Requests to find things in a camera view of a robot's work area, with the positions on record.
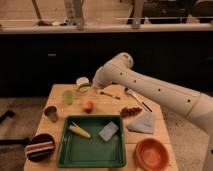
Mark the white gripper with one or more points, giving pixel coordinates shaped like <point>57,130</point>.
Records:
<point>94,86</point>

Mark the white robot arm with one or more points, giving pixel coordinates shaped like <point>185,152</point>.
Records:
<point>195,106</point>

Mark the white paper cup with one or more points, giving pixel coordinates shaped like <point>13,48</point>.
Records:
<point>80,81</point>

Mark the green plastic cup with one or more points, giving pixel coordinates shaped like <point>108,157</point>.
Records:
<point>68,97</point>

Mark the metal cup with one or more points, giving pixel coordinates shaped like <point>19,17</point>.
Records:
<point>51,113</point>

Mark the orange fruit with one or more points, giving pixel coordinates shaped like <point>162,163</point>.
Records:
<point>88,106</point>

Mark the yellow corn cob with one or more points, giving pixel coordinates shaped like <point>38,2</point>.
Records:
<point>78,130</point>

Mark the blue sponge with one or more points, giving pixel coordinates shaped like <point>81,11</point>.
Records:
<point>108,131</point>

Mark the green plastic tray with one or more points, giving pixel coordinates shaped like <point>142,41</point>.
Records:
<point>76,151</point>

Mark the blue grey cloth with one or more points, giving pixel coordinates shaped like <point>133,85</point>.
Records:
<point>143,124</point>

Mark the striped round dark plate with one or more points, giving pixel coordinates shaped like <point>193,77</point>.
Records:
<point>40,148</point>

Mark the orange bowl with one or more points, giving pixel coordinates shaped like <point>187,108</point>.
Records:
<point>151,155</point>

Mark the metal spoon black handle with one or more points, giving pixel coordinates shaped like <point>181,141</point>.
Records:
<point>143,104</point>

